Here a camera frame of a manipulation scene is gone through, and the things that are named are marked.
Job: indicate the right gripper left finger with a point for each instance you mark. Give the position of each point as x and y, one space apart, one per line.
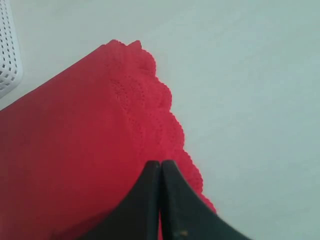
135 218

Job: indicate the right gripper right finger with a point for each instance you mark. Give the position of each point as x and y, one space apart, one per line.
184 216

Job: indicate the white perforated plastic basket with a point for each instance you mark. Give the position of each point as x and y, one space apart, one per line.
11 69

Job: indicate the red table cloth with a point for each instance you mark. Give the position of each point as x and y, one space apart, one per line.
71 149

